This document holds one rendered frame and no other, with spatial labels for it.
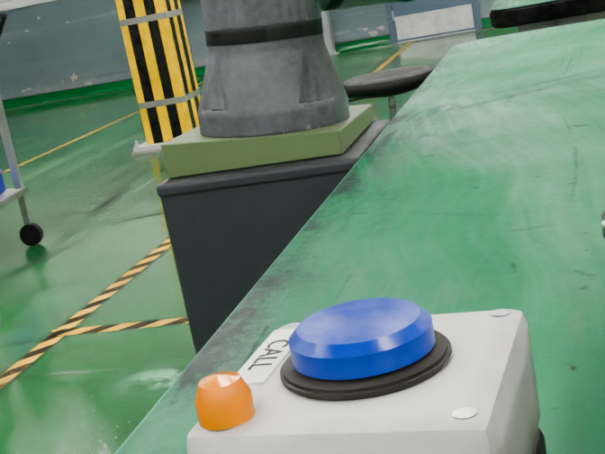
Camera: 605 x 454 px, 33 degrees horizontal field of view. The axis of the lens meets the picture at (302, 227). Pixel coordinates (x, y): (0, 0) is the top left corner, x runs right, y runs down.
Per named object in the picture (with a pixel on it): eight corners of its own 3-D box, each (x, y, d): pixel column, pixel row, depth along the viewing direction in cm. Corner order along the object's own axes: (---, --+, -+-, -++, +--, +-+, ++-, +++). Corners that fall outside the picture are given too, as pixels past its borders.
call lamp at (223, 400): (212, 404, 28) (203, 364, 27) (263, 403, 27) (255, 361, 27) (190, 431, 26) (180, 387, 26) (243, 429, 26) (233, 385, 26)
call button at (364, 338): (322, 358, 31) (311, 296, 31) (452, 351, 30) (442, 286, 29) (279, 419, 28) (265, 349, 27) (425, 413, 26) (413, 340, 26)
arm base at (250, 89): (186, 143, 97) (171, 37, 95) (214, 120, 112) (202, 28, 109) (346, 128, 95) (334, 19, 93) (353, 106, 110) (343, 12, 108)
